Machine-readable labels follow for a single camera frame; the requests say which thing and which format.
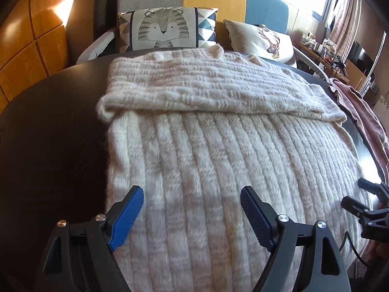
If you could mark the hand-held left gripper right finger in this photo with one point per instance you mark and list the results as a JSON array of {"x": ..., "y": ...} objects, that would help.
[{"x": 256, "y": 216}]

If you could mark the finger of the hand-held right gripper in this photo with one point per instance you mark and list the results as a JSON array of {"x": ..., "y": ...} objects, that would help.
[
  {"x": 352, "y": 203},
  {"x": 369, "y": 185}
]

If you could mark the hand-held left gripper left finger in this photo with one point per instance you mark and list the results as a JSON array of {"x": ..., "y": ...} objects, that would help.
[{"x": 127, "y": 216}]

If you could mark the white knit sweater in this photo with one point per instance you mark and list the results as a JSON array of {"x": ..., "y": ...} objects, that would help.
[{"x": 212, "y": 173}]

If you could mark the person's right hand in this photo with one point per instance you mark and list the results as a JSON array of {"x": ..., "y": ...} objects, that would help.
[{"x": 382, "y": 250}]

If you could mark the pink knit sweater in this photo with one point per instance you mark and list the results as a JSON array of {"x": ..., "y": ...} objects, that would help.
[{"x": 364, "y": 112}]

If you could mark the white panel with flower stickers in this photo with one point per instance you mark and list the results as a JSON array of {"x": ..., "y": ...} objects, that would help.
[{"x": 384, "y": 100}]

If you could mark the wooden folding table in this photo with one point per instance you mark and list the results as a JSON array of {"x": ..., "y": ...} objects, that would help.
[{"x": 355, "y": 73}]

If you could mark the black handheld tool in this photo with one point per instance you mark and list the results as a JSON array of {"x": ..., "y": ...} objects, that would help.
[{"x": 341, "y": 64}]

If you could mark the black television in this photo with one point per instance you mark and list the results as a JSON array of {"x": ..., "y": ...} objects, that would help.
[{"x": 360, "y": 54}]

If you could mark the white metal stand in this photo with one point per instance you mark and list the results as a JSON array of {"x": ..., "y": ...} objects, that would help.
[{"x": 378, "y": 54}]

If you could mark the clear plastic container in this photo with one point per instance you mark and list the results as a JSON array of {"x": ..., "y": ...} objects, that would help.
[{"x": 329, "y": 48}]

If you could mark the wooden side table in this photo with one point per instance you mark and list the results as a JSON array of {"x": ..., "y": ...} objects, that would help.
[{"x": 307, "y": 50}]

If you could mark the group of small jars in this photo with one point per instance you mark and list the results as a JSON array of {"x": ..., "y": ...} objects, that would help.
[{"x": 310, "y": 41}]

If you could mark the pink patterned curtain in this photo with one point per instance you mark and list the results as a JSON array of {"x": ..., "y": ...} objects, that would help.
[{"x": 343, "y": 21}]

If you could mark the deer print cushion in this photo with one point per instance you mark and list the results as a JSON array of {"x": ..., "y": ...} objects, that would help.
[{"x": 258, "y": 39}]

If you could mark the wooden wardrobe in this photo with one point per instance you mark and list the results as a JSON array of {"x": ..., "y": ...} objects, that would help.
[{"x": 30, "y": 51}]

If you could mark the tiger print cushion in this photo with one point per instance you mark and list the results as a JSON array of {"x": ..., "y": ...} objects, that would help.
[{"x": 164, "y": 27}]

